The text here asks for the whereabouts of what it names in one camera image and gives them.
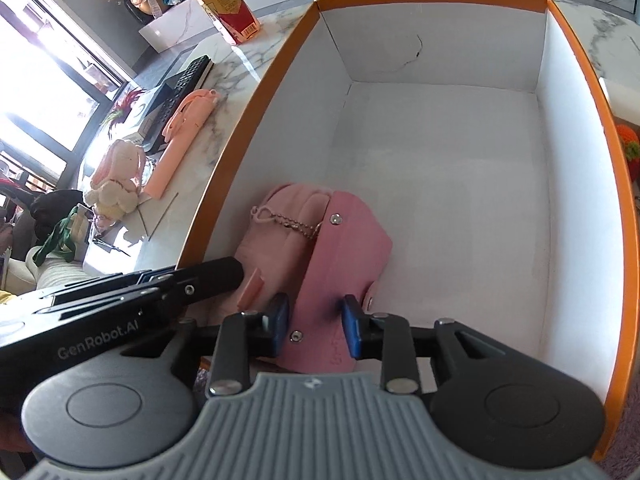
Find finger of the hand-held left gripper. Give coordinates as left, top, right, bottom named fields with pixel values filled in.
left=164, top=256, right=246, bottom=307

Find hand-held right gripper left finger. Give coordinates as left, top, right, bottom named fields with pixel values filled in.
left=166, top=292, right=292, bottom=397

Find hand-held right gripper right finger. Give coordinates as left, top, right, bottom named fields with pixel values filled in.
left=341, top=294, right=506, bottom=395

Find pink snap wallet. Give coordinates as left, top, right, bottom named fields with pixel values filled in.
left=277, top=190, right=394, bottom=374

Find orange cardboard box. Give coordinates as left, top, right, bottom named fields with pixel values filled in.
left=177, top=0, right=640, bottom=457

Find orange crochet toy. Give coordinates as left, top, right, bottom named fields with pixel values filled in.
left=615, top=122, right=640, bottom=162

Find thin wooden sticks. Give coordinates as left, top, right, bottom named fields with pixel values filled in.
left=137, top=192, right=179, bottom=242

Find green ribbon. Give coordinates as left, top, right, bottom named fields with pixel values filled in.
left=32, top=204, right=87, bottom=267

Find peach long box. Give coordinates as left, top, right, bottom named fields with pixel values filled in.
left=143, top=125, right=202, bottom=200

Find black bag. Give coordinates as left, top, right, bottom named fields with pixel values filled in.
left=30, top=188, right=84, bottom=232

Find pink bunny plush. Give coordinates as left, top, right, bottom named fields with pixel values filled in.
left=82, top=138, right=149, bottom=224

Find peach handheld fan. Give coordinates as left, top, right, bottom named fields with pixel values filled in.
left=162, top=88, right=221, bottom=142

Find red and green feather flower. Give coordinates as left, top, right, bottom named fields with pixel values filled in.
left=101, top=87, right=146, bottom=134

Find black remote control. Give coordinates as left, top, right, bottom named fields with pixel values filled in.
left=166, top=55, right=214, bottom=97

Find window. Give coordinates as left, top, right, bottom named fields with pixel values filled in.
left=0, top=0, right=127, bottom=173

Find yellow and red carton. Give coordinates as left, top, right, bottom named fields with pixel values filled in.
left=197, top=0, right=262, bottom=44

